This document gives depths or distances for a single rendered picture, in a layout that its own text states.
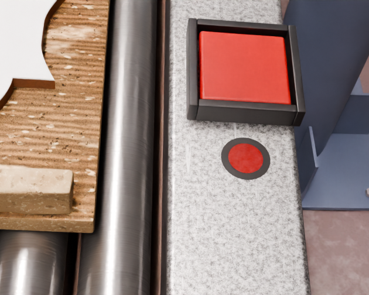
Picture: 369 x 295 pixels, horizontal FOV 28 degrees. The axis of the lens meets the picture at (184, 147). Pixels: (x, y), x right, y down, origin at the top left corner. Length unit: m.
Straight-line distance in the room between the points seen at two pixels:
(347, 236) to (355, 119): 0.26
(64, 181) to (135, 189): 0.06
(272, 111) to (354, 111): 1.13
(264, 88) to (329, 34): 0.79
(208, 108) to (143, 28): 0.09
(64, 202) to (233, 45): 0.17
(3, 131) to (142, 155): 0.09
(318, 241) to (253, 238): 1.08
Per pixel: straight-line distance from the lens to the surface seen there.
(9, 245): 0.43
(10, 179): 0.40
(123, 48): 0.51
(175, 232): 0.44
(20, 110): 0.46
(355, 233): 1.55
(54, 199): 0.40
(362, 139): 1.67
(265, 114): 0.48
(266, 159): 0.47
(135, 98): 0.48
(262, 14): 0.55
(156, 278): 0.47
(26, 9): 0.50
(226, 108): 0.47
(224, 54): 0.50
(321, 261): 1.50
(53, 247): 0.43
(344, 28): 1.26
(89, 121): 0.45
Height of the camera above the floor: 1.30
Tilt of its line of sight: 56 degrees down
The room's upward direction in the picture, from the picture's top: 11 degrees clockwise
